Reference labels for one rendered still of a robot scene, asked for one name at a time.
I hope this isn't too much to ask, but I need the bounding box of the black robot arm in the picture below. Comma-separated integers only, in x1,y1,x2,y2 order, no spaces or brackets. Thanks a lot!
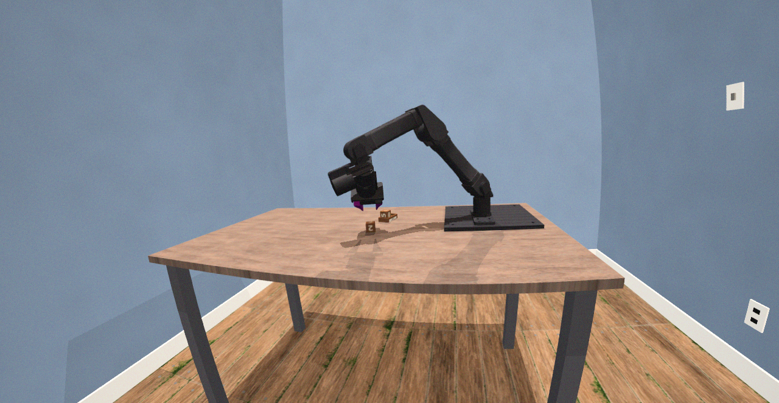
328,105,495,225

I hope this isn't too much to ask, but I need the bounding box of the brown wooden tray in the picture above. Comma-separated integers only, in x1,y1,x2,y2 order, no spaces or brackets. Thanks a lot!
378,213,397,223

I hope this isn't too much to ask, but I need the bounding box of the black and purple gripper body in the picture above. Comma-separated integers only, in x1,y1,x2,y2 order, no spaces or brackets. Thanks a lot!
351,181,384,205

